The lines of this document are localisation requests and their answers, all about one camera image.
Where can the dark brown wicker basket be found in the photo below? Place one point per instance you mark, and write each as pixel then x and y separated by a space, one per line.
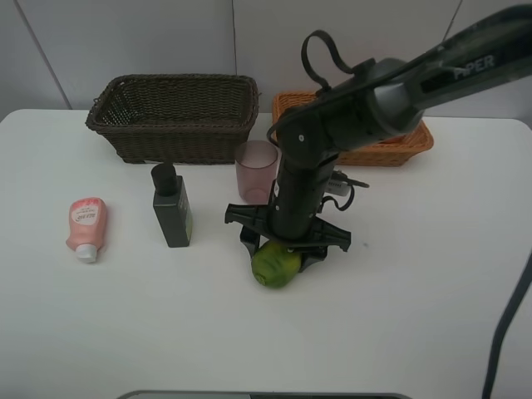
pixel 196 119

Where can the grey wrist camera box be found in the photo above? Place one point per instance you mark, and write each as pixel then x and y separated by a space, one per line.
pixel 338 184

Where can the pink detergent bottle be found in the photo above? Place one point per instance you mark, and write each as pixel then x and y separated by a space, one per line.
pixel 87 228

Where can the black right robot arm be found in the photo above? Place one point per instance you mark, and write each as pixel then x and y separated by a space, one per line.
pixel 378 101

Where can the orange wicker basket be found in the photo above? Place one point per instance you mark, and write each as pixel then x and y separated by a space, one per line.
pixel 389 153

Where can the translucent purple plastic cup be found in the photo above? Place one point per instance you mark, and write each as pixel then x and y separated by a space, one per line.
pixel 256 163

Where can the dark green pump bottle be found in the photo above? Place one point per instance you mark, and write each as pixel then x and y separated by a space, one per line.
pixel 171 206

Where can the green lime fruit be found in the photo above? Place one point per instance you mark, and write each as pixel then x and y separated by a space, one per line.
pixel 273 266

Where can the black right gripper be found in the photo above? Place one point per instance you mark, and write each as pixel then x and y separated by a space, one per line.
pixel 291 215

